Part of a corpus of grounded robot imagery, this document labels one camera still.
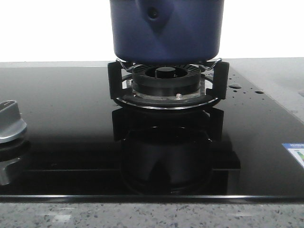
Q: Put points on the black gas burner head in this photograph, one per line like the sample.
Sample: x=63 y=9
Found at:
x=166 y=80

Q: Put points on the silver stove control knob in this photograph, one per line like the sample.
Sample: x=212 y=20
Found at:
x=12 y=126

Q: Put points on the silver wire pot reducer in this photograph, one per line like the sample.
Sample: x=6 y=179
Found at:
x=129 y=66

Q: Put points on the black pot support grate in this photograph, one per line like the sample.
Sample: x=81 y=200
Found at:
x=213 y=86

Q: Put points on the energy rating label sticker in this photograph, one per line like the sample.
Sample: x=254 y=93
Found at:
x=296 y=150

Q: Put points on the dark blue cooking pot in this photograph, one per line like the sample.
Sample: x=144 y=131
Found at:
x=166 y=31

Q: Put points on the black glass gas hob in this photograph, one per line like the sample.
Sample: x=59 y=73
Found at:
x=82 y=147

